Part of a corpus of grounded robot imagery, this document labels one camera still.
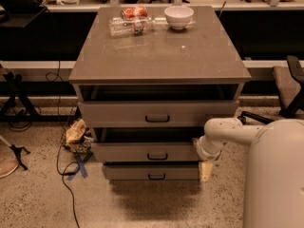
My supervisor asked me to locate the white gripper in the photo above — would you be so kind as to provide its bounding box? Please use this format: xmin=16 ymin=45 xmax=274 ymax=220
xmin=193 ymin=136 xmax=222 ymax=182

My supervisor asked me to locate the grey drawer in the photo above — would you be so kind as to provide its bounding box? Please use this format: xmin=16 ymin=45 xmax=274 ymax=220
xmin=91 ymin=127 xmax=204 ymax=162
xmin=79 ymin=101 xmax=238 ymax=128
xmin=102 ymin=161 xmax=200 ymax=181

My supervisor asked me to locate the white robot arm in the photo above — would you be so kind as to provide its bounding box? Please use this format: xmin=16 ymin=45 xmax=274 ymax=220
xmin=193 ymin=118 xmax=304 ymax=228

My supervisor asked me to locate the grey bottom drawer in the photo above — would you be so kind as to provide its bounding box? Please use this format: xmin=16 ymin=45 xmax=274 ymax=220
xmin=102 ymin=161 xmax=200 ymax=181

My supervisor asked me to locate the grey drawer cabinet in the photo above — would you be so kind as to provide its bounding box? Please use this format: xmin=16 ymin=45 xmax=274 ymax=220
xmin=67 ymin=5 xmax=253 ymax=129

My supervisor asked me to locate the grey top drawer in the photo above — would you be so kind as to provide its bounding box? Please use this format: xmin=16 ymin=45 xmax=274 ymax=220
xmin=79 ymin=101 xmax=238 ymax=128

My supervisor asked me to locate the black office chair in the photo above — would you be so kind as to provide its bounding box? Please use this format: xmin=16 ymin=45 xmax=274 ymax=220
xmin=237 ymin=54 xmax=304 ymax=125

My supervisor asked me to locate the white ceramic bowl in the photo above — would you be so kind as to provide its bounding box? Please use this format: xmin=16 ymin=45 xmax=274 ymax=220
xmin=164 ymin=6 xmax=194 ymax=29

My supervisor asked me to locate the clear plastic bottle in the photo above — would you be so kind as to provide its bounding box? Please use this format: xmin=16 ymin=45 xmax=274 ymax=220
xmin=108 ymin=17 xmax=154 ymax=37

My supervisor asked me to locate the red soda can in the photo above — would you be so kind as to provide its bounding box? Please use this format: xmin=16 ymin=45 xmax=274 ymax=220
xmin=121 ymin=6 xmax=147 ymax=19

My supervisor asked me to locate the black tripod stand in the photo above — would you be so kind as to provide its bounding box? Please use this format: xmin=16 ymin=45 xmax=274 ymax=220
xmin=0 ymin=135 xmax=29 ymax=170

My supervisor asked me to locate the black floor cable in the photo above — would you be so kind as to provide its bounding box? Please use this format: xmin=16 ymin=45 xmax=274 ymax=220
xmin=45 ymin=60 xmax=82 ymax=228

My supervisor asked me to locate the black table frame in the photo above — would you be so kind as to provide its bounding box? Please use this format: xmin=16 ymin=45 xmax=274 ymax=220
xmin=0 ymin=66 xmax=81 ymax=123

